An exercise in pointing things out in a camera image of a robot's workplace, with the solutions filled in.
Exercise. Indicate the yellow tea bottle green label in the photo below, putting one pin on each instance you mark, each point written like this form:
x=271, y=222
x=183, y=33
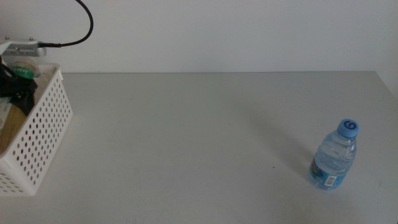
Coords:
x=23, y=71

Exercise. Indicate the white perforated plastic basket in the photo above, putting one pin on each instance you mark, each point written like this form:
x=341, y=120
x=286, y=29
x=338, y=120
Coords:
x=43, y=133

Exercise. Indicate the clear water bottle blue cap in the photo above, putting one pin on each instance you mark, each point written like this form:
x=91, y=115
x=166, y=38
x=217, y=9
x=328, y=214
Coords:
x=334, y=158

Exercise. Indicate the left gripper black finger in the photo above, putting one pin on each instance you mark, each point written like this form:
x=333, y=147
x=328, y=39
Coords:
x=25, y=93

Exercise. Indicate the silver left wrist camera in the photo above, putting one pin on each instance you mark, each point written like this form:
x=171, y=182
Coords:
x=25, y=49

